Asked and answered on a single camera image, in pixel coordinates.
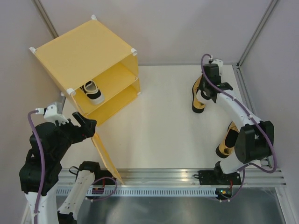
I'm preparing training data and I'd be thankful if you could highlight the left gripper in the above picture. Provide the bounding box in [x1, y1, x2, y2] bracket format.
[54, 110, 97, 159]

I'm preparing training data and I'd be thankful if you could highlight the black white sneaker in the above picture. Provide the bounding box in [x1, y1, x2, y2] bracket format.
[80, 80, 105, 105]

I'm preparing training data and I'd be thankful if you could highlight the yellow cabinet door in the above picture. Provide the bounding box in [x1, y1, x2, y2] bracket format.
[91, 132, 124, 184]

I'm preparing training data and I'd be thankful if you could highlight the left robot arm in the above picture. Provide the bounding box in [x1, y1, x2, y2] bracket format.
[19, 104, 102, 224]

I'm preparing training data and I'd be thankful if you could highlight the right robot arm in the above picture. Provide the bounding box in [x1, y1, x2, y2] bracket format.
[199, 63, 276, 184]

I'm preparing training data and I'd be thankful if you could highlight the gold shoe far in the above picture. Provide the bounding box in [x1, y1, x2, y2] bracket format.
[192, 76, 206, 114]

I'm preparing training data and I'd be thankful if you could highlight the gold shoe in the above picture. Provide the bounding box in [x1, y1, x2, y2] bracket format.
[215, 122, 239, 159]
[192, 76, 206, 114]

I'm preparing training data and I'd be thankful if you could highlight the gold shoe near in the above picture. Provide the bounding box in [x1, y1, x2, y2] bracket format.
[215, 122, 239, 159]

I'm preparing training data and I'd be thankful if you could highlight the yellow shoe cabinet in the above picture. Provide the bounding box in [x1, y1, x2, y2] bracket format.
[30, 15, 140, 125]

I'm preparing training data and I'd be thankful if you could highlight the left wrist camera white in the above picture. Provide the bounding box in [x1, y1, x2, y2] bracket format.
[35, 102, 70, 126]

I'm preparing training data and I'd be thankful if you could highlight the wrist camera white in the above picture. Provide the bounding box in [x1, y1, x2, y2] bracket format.
[35, 102, 70, 126]
[209, 58, 223, 69]

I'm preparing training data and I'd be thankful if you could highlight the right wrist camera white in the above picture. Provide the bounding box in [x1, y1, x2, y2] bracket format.
[209, 58, 223, 69]

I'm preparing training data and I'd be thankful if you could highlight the aluminium frame rail right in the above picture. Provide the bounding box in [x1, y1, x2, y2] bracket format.
[231, 63, 273, 168]

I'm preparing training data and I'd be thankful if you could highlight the aluminium frame rail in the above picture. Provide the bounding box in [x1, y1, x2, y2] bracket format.
[231, 63, 273, 168]
[57, 167, 288, 187]

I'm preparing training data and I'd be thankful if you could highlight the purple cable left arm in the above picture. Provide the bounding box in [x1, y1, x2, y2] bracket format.
[27, 109, 46, 221]

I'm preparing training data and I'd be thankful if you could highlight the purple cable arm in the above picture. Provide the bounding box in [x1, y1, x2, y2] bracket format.
[27, 109, 46, 221]
[201, 53, 278, 203]

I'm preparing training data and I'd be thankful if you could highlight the aluminium frame post right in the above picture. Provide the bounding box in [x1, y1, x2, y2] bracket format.
[236, 0, 280, 69]

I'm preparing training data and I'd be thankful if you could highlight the aluminium frame post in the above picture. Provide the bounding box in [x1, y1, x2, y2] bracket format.
[32, 0, 59, 39]
[236, 0, 280, 69]

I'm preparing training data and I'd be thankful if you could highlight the white slotted cable duct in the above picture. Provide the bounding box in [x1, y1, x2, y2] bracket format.
[56, 188, 217, 197]

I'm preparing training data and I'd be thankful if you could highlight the aluminium frame rail front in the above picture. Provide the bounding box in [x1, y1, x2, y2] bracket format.
[57, 167, 288, 187]

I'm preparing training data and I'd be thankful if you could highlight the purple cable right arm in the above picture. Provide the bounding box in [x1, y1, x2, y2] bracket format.
[201, 53, 278, 203]

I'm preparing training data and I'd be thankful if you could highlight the aluminium frame post left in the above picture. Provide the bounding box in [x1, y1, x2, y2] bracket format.
[32, 0, 59, 39]

